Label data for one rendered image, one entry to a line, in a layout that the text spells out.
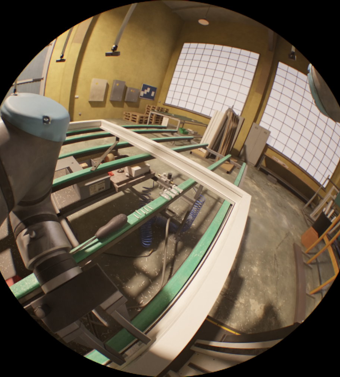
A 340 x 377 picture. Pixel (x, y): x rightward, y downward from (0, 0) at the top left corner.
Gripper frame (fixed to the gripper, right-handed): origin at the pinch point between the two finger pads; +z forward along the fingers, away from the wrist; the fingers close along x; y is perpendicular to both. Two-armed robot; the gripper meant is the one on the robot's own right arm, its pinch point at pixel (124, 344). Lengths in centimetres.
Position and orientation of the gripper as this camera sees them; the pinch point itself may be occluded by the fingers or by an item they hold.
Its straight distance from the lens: 26.5
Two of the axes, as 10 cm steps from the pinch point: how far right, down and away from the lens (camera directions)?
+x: 5.9, -3.2, 7.4
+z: 6.3, 7.6, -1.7
